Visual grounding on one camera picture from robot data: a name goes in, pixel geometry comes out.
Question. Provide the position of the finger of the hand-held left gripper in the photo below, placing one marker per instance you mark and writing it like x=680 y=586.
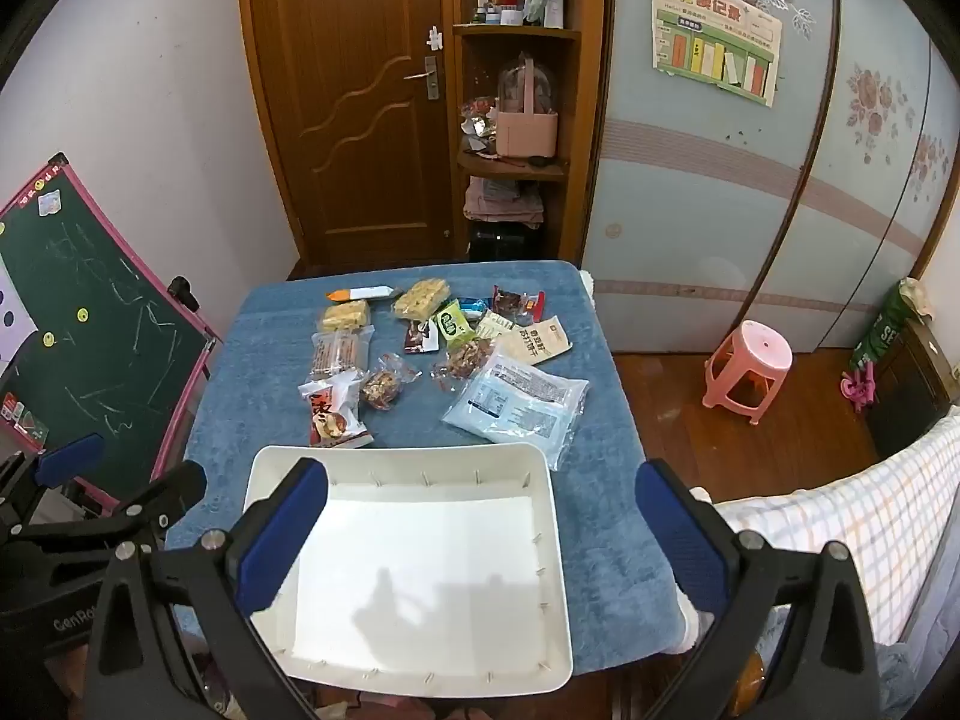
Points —
x=71 y=457
x=169 y=487

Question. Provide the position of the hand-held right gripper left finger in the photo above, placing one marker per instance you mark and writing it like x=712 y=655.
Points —
x=281 y=540

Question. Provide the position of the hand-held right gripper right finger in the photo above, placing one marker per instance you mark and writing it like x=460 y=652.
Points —
x=679 y=540

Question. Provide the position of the red and white snack packet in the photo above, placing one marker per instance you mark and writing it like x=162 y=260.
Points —
x=334 y=412

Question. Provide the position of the white plastic tray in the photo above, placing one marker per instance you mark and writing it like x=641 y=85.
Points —
x=420 y=570

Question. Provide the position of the clear brown nut cake packet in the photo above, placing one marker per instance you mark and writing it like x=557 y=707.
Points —
x=465 y=360
x=382 y=386

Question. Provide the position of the clear stick biscuit packet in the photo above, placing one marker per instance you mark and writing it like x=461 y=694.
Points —
x=339 y=352

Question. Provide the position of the large clear snack bag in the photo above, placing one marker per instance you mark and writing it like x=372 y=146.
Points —
x=517 y=405

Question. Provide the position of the yellow puffed snack pack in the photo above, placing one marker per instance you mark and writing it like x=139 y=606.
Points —
x=421 y=298
x=346 y=315

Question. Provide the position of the beige snack packet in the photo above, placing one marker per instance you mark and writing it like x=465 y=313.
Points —
x=536 y=341

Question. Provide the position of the dark brown small snack packet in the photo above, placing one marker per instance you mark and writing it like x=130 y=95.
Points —
x=420 y=335

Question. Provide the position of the orange and white snack packet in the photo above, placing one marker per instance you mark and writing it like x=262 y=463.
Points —
x=360 y=293

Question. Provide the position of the green snack packet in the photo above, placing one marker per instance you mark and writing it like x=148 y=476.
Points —
x=454 y=326

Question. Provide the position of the dark red snack packet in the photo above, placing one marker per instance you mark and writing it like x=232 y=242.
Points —
x=514 y=302

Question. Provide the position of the blue snack packet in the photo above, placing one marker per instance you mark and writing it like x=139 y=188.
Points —
x=472 y=307

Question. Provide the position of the blue towel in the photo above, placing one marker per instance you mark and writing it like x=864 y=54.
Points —
x=630 y=480

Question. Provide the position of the round wooden bedpost knob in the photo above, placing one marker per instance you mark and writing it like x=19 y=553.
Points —
x=744 y=686

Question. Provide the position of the pink plastic stool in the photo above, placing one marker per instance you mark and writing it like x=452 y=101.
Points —
x=754 y=349

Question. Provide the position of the checkered blanket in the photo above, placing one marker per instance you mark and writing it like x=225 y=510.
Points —
x=885 y=525

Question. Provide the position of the pink toy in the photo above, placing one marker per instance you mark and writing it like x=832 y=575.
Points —
x=859 y=386

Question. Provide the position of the dark wooden cabinet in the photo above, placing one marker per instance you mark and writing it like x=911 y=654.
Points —
x=907 y=390

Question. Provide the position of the green bag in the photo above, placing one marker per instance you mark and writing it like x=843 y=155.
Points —
x=881 y=330

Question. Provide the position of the pale blue sliding wardrobe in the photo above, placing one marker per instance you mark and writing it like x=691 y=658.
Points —
x=712 y=202

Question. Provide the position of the black suitcase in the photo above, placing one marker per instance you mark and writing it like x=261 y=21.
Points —
x=506 y=244

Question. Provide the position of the folded pink clothes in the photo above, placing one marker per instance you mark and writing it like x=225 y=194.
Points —
x=502 y=202

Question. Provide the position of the wooden shelf unit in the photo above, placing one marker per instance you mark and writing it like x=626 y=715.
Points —
x=581 y=127

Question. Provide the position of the pink basket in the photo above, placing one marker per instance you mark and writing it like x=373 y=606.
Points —
x=526 y=131

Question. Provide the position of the wooden door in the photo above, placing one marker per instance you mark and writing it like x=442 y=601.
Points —
x=352 y=90

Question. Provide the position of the foil packets on shelf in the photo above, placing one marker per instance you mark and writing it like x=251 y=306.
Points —
x=476 y=124

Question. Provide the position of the white door hook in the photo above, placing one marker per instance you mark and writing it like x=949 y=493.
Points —
x=435 y=39

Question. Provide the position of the group of toiletry bottles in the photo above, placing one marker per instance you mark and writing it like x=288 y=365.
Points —
x=525 y=0

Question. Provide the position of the green chalkboard pink frame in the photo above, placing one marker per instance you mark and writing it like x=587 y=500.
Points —
x=97 y=330

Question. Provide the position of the wall poster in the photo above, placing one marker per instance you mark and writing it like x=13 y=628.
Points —
x=712 y=37

